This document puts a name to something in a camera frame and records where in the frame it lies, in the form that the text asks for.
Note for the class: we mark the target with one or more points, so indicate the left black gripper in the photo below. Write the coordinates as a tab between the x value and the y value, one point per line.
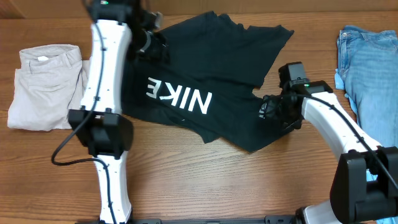
160	49

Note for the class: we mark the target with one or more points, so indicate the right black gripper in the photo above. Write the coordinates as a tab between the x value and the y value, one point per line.
268	109

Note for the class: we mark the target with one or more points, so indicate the black Nike t-shirt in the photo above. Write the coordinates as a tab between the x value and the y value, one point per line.
207	84

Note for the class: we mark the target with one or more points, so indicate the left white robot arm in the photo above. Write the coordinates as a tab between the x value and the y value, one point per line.
120	30

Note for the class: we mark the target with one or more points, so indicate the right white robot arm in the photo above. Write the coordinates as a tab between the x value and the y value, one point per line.
364	187

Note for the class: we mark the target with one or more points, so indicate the blue denim jeans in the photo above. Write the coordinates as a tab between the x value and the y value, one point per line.
367	72

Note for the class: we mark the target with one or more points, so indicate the beige folded trousers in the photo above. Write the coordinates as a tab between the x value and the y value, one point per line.
51	81

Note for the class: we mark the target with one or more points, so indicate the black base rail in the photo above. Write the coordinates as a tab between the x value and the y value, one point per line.
269	219

